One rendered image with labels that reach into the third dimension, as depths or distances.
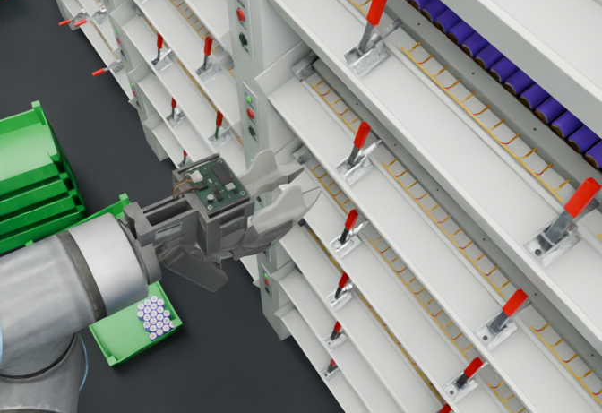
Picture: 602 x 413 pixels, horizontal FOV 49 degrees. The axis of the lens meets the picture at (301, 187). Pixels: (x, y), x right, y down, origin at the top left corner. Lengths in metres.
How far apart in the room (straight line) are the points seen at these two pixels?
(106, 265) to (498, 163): 0.37
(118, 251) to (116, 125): 1.63
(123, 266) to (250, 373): 1.17
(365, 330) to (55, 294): 0.70
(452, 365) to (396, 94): 0.44
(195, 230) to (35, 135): 1.33
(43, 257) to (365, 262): 0.55
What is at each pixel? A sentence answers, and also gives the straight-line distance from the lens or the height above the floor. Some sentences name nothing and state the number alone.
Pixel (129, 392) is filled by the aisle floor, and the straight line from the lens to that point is 1.79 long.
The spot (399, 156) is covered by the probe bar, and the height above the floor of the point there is 1.00.
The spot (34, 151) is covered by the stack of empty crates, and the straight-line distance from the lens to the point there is 1.92.
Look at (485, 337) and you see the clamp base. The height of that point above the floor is 0.96.
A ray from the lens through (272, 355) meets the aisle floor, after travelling 1.77.
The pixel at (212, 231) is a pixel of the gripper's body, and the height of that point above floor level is 1.12.
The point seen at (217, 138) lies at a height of 0.58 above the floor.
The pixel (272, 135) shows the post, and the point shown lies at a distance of 1.04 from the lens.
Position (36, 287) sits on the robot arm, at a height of 1.15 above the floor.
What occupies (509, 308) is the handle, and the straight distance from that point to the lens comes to 0.74.
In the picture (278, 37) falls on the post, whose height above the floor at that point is 1.05.
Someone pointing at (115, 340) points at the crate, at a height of 0.02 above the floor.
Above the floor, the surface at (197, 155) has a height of 0.36.
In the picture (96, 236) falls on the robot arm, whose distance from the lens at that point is 0.62.
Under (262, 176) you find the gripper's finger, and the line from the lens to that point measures 0.73.
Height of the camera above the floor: 1.67
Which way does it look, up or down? 56 degrees down
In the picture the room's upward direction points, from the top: straight up
